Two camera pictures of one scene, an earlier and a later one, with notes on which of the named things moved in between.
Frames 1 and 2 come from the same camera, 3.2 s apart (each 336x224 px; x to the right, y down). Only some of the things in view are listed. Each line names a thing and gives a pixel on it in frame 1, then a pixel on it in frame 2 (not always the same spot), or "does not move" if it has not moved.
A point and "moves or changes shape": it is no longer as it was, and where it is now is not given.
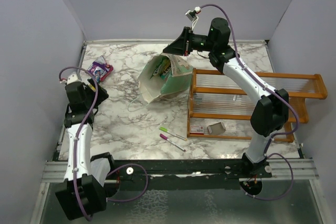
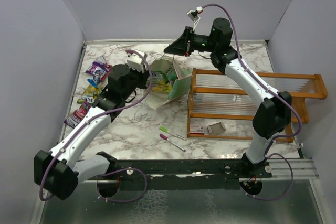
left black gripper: (101, 96) -> (144, 76)
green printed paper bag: (167, 75) moves or changes shape
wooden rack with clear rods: (220, 108) does not move
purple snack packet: (100, 63) does not move
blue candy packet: (97, 75) does not move
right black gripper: (180, 46) does not move
